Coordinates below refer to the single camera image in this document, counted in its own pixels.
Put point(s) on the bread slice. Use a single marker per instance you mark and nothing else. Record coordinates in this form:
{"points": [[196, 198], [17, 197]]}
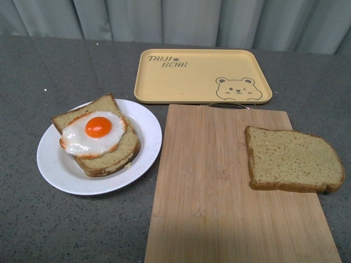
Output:
{"points": [[292, 161], [111, 162]]}

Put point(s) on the fake fried egg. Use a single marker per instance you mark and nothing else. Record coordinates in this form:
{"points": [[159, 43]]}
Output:
{"points": [[93, 134]]}

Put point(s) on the white round plate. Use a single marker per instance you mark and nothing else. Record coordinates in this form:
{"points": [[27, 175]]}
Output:
{"points": [[61, 170]]}

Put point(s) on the yellow bear tray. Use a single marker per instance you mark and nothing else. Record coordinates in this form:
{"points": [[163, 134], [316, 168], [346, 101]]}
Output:
{"points": [[200, 76]]}

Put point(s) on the bamboo cutting board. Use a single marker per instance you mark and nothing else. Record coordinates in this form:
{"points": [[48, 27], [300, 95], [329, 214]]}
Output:
{"points": [[204, 209]]}

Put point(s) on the grey curtain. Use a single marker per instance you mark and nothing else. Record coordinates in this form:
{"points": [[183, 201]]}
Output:
{"points": [[321, 27]]}

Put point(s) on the metal cutting board handle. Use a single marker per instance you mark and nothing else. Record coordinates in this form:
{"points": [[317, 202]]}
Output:
{"points": [[228, 106]]}

